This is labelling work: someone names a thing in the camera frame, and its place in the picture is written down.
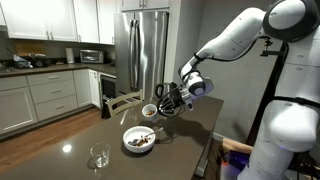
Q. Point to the black undercounter appliance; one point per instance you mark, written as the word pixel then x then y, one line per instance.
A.
pixel 108 90

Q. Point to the metal spoon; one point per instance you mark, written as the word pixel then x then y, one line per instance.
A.
pixel 160 129

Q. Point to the clear drinking glass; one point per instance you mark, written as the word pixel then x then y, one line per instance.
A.
pixel 100 156

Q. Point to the brown cereal pieces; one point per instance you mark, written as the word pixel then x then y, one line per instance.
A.
pixel 140 141
pixel 150 113

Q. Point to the white ceramic mug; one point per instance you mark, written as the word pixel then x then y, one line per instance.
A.
pixel 149 111

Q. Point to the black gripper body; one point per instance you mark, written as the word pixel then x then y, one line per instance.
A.
pixel 176 96

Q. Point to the white kitchen cabinets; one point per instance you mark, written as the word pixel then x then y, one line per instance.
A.
pixel 40 20
pixel 50 93

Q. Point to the cluttered dish rack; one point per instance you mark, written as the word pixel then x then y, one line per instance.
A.
pixel 23 62

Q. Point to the white lower kitchen cabinets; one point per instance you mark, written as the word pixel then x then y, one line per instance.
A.
pixel 50 93

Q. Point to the wooden cutting board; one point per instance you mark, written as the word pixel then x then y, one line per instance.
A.
pixel 26 46

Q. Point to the white cabinets above refrigerator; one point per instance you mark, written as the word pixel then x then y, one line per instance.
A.
pixel 143 4

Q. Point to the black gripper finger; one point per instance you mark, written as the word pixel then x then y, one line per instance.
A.
pixel 165 101
pixel 166 111

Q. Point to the silver toaster oven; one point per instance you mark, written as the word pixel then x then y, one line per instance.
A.
pixel 91 56

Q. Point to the white ceramic bowl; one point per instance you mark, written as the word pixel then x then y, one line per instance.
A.
pixel 133 145

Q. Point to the white paper towel roll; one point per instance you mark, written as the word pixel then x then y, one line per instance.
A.
pixel 69 55

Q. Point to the black camera stand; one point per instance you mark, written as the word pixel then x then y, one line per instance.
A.
pixel 266 96

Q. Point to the white upper kitchen cabinets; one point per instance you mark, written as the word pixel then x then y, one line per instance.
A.
pixel 40 20

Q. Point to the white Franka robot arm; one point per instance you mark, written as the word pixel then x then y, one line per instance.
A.
pixel 293 126

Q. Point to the dark kitchen countertop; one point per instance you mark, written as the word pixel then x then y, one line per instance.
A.
pixel 50 68

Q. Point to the stainless steel electric kettle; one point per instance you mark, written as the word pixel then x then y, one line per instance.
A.
pixel 165 87

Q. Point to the stainless steel refrigerator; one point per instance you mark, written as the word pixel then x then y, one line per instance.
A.
pixel 146 40

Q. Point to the light wooden chair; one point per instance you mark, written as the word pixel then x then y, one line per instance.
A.
pixel 109 108

